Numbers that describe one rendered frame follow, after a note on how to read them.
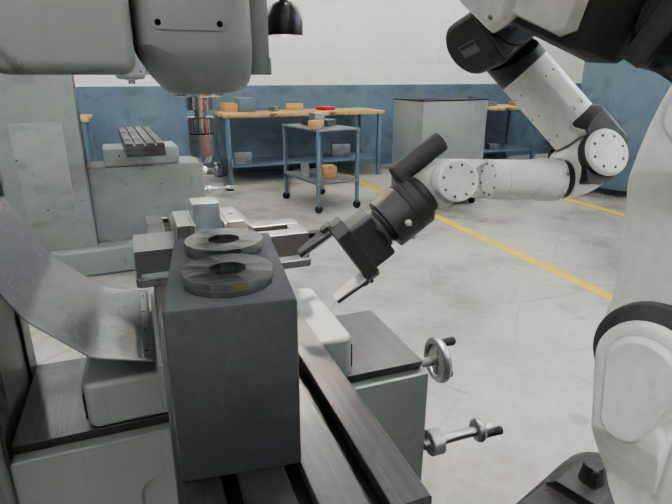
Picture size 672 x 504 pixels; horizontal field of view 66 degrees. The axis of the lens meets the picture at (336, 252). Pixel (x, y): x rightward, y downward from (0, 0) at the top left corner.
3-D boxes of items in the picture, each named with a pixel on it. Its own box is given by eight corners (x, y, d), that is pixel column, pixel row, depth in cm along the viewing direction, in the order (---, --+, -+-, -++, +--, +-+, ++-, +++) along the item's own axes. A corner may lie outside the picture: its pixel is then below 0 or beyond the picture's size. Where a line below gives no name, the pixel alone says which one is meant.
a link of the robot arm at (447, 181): (410, 226, 90) (461, 186, 90) (432, 236, 80) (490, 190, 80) (373, 174, 87) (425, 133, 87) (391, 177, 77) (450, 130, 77)
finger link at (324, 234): (298, 253, 83) (328, 229, 83) (303, 260, 80) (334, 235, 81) (292, 246, 83) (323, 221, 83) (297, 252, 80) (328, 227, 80)
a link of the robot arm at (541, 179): (489, 205, 91) (588, 205, 94) (519, 193, 81) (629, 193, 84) (485, 146, 92) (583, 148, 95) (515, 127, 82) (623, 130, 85)
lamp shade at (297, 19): (310, 35, 100) (309, 0, 98) (278, 33, 96) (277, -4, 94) (289, 37, 105) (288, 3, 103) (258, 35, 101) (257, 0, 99)
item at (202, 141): (202, 153, 99) (199, 120, 97) (222, 154, 96) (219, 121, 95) (185, 156, 95) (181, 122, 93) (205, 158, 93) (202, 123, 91)
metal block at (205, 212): (216, 223, 110) (214, 196, 108) (221, 231, 105) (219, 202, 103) (191, 226, 108) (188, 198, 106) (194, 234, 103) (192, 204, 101)
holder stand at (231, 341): (275, 357, 74) (269, 222, 67) (302, 463, 54) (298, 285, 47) (187, 368, 71) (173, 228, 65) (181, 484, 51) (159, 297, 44)
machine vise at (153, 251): (292, 245, 123) (291, 199, 119) (312, 265, 109) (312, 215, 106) (135, 263, 111) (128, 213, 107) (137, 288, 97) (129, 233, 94)
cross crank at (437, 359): (438, 365, 139) (441, 325, 136) (463, 388, 129) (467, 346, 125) (385, 376, 134) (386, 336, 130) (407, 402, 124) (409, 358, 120)
